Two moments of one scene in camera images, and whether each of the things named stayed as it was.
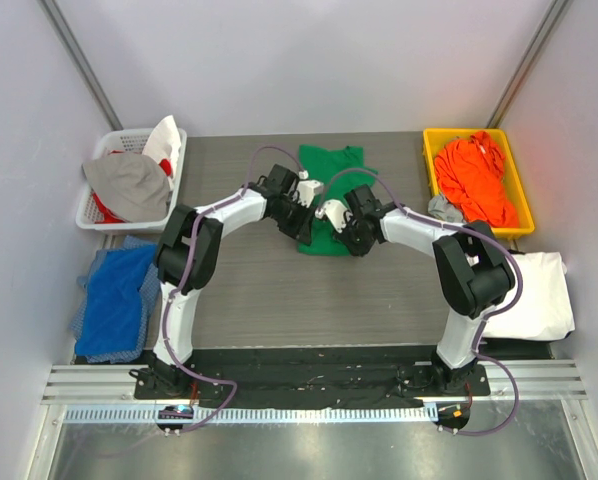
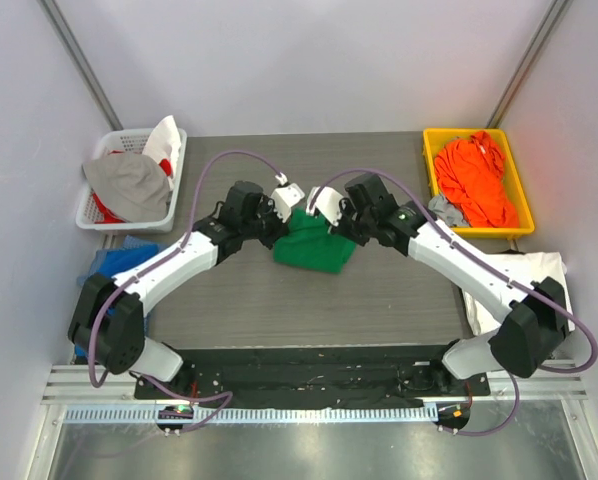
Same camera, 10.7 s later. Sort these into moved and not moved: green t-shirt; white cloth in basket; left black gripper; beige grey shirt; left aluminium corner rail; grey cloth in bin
Moved: left black gripper; green t-shirt
Not moved: white cloth in basket; left aluminium corner rail; grey cloth in bin; beige grey shirt
